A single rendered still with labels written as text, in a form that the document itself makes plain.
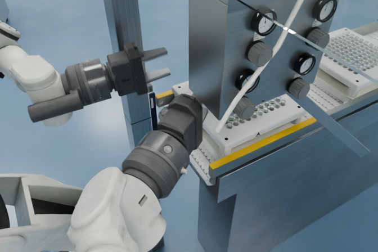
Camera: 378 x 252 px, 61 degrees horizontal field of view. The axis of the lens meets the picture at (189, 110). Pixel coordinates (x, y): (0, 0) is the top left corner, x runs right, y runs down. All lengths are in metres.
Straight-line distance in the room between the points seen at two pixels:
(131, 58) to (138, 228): 0.34
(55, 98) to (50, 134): 1.44
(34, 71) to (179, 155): 0.34
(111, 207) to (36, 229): 0.35
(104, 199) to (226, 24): 0.27
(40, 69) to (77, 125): 1.42
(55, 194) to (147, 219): 0.42
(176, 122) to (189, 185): 1.18
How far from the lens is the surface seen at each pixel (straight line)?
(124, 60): 0.67
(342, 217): 1.75
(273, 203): 1.17
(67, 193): 0.87
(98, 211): 0.41
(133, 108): 0.87
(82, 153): 1.92
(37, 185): 0.82
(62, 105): 0.65
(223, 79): 0.48
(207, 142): 0.76
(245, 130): 0.73
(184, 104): 0.53
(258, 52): 0.47
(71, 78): 0.67
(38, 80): 0.66
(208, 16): 0.47
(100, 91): 0.67
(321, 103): 0.97
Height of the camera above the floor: 1.38
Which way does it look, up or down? 41 degrees down
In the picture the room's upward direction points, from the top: straight up
